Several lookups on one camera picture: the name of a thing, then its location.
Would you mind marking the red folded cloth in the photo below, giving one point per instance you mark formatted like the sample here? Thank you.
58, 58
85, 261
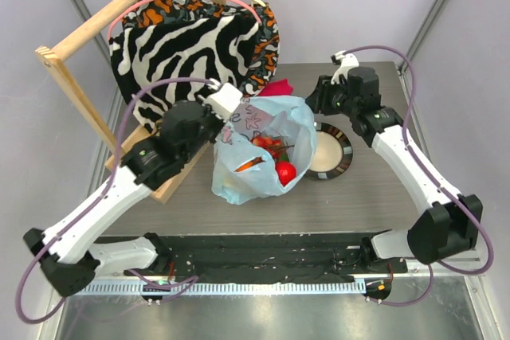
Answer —
277, 88

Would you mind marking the orange persimmon fruit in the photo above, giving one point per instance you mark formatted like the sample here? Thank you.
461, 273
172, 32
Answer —
249, 164

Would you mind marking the light blue cartoon plastic bag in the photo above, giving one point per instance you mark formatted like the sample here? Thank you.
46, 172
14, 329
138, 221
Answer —
284, 117

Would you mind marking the zebra pattern fleece garment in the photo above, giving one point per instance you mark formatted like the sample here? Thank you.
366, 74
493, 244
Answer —
207, 48

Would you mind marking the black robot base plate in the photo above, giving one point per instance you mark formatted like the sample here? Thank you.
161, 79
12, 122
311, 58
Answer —
273, 258

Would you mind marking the white slotted cable duct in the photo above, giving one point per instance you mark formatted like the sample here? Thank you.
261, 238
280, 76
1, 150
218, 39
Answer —
138, 287

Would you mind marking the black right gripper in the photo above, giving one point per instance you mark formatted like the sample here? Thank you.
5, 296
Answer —
319, 98

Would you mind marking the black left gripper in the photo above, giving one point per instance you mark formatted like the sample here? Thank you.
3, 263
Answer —
219, 123

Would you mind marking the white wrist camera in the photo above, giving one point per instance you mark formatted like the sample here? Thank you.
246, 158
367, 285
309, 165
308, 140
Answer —
345, 62
224, 99

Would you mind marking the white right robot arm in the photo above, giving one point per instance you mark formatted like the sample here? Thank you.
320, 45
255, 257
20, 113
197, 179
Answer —
447, 220

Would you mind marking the yellow pear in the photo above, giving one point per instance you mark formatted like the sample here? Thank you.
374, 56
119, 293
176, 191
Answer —
228, 183

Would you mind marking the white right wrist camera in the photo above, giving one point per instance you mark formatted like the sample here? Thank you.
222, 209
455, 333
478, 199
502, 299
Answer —
345, 62

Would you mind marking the red yellow cherry bunch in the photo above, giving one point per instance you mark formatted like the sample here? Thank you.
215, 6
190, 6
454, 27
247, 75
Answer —
276, 147

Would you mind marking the black fruit plate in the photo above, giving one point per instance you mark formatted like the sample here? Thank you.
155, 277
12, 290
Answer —
334, 153

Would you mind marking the red apple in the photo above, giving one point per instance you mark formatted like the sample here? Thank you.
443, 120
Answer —
286, 172

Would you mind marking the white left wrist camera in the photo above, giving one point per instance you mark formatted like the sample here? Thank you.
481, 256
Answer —
224, 99

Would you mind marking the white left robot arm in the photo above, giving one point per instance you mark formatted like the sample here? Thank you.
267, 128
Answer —
68, 252

